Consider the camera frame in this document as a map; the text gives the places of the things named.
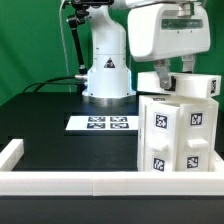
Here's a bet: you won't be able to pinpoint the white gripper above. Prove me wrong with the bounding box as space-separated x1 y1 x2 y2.
128 2 210 89

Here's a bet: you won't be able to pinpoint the white cabinet top block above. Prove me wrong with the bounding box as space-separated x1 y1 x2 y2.
137 72 221 99

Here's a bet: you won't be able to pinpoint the white cabinet body box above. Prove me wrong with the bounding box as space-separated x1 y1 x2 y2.
137 95 218 172

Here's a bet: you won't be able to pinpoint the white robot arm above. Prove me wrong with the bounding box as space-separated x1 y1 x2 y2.
82 0 210 105

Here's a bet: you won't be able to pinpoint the white marker base plate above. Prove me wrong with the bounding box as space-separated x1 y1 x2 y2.
66 116 138 131

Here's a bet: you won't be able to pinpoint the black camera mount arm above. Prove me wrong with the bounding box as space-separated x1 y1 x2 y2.
65 0 113 83

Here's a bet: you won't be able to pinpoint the black cables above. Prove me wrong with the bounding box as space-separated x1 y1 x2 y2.
21 75 88 94

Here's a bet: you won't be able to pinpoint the white cable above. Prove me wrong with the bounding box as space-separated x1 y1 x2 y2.
58 0 73 94

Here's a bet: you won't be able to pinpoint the white U-shaped border frame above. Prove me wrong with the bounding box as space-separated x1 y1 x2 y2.
0 139 224 196

